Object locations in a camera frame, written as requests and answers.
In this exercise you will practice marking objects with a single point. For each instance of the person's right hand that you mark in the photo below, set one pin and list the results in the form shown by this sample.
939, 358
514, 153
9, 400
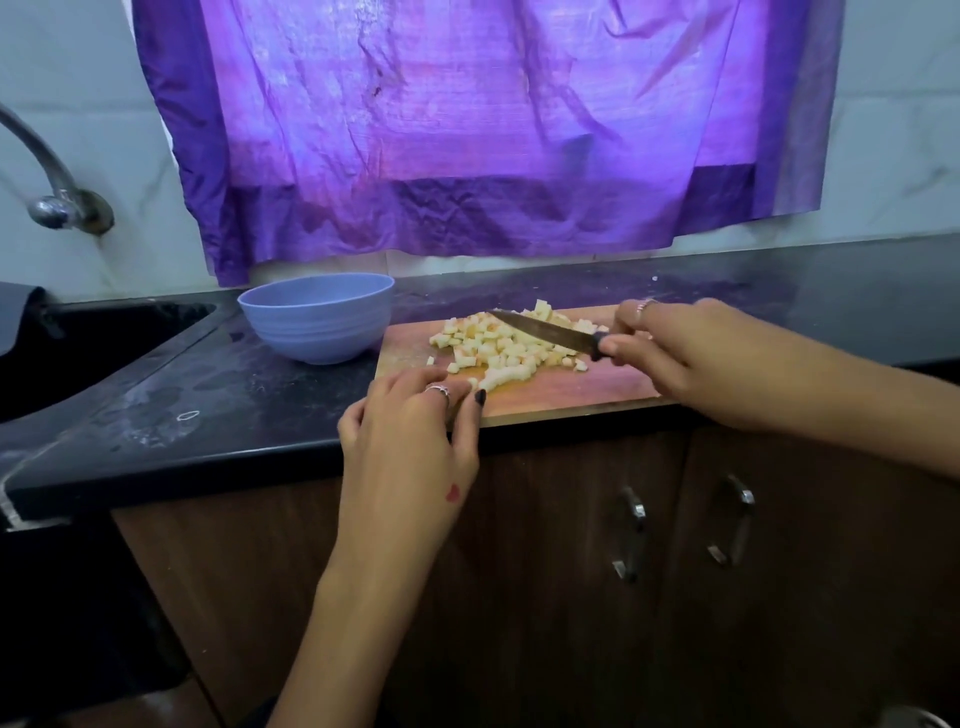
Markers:
698, 360

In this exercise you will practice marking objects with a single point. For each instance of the person's left hand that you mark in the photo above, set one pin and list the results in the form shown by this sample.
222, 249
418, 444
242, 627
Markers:
405, 473

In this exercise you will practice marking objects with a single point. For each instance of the pile of diced potato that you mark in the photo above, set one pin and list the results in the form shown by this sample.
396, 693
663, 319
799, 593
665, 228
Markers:
503, 348

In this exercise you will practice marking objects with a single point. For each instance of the blue bowl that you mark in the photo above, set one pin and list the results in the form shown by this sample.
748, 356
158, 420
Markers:
315, 317

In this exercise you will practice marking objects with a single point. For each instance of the person's right forearm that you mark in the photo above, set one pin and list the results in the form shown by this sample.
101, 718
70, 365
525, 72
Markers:
885, 405

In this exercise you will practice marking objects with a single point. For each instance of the wooden cutting board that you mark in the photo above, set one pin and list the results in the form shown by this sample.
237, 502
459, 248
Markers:
570, 390

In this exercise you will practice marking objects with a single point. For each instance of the white rubber band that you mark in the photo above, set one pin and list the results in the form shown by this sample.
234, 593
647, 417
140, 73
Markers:
179, 414

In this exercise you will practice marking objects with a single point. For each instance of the purple cloth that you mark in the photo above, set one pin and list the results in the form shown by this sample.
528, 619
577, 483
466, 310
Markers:
480, 120

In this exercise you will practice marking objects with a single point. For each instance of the dark sink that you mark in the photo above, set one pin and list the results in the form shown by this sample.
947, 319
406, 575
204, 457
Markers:
83, 353

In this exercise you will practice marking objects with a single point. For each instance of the grey cloth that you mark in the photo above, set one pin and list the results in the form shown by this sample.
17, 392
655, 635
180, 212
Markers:
18, 315

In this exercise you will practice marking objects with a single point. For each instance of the red and white plastic bag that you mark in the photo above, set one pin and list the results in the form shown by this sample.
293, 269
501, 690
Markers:
915, 717

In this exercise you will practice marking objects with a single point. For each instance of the metal faucet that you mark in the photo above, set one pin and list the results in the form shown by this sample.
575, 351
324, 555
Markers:
68, 203

